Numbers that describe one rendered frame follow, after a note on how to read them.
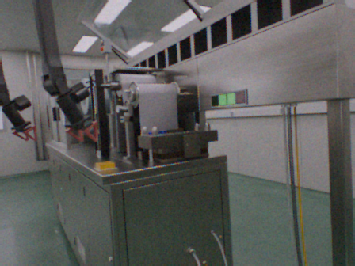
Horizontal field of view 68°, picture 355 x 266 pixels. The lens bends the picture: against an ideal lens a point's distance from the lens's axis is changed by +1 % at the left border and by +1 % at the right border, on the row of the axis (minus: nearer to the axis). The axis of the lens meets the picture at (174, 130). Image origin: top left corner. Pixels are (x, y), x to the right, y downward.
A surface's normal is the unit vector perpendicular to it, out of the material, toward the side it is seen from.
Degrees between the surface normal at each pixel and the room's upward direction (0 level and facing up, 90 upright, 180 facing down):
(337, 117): 90
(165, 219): 90
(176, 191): 90
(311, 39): 90
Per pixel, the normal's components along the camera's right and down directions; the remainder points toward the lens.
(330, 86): -0.86, 0.08
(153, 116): 0.51, 0.01
